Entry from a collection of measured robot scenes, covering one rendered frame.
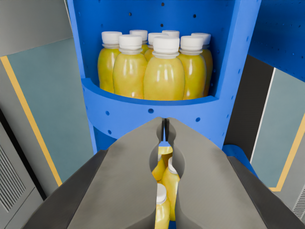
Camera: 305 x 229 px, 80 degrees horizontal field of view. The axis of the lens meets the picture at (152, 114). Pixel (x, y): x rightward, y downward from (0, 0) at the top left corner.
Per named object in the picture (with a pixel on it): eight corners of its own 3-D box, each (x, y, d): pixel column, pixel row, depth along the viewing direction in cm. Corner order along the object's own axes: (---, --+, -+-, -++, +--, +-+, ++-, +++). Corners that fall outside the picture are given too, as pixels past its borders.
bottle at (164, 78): (179, 159, 33) (191, 52, 24) (140, 155, 34) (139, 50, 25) (177, 136, 39) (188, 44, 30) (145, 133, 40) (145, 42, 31)
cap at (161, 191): (169, 197, 43) (169, 193, 42) (153, 204, 41) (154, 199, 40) (161, 185, 46) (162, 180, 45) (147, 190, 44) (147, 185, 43)
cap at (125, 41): (118, 47, 29) (117, 35, 28) (119, 43, 33) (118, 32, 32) (142, 47, 30) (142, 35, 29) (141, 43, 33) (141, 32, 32)
